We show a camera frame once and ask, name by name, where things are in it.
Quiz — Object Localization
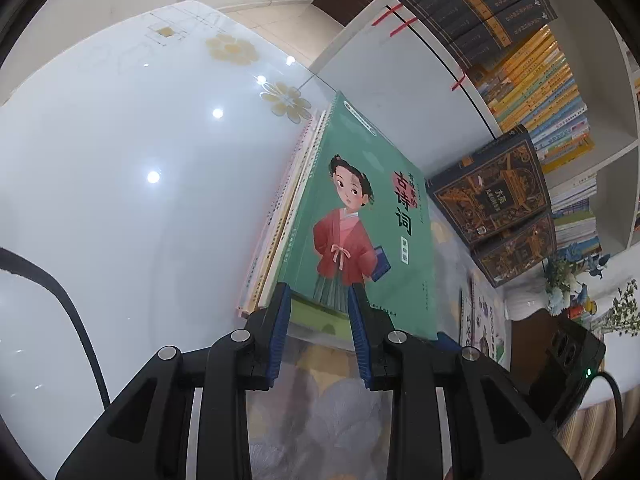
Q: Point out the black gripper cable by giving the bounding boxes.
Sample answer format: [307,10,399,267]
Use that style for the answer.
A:
[592,371,627,442]
[0,247,112,412]

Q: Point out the row of pale spined books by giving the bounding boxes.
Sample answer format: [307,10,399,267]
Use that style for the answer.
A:
[546,169,604,257]

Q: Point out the dark ornate encyclopedia book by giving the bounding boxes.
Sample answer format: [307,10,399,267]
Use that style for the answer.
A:
[471,211,559,289]
[426,125,552,249]

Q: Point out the row of dark volumes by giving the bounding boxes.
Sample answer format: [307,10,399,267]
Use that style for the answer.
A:
[396,0,559,69]

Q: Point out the bright green book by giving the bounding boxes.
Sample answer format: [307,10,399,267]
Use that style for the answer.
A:
[286,294,352,342]

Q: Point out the green book with robed girl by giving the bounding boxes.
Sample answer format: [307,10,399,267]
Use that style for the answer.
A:
[277,91,439,342]

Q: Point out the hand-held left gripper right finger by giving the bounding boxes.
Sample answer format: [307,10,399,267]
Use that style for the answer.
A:
[346,281,577,480]

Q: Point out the brown wooden cabinet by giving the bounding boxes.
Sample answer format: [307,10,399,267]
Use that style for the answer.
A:
[505,307,567,387]

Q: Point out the colourful small containers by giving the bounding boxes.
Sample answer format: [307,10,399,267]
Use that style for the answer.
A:
[566,299,599,322]

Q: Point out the stack of thin books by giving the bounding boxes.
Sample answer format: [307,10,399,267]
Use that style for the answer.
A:
[256,109,332,312]

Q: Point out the striped beige curtain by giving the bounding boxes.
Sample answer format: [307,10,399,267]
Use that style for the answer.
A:
[554,399,627,480]

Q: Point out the white ribbed vase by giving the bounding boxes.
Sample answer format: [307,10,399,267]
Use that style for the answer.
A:
[504,291,552,322]

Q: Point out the white book with mermaid figure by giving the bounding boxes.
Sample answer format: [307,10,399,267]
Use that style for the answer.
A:
[457,272,512,367]

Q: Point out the green sprig in glass vase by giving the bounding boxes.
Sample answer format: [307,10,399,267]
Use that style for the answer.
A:
[596,281,640,339]

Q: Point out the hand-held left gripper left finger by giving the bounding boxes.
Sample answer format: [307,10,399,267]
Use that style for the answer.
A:
[55,281,292,480]

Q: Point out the white bookshelf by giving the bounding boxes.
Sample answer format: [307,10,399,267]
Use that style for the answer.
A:
[310,0,640,262]

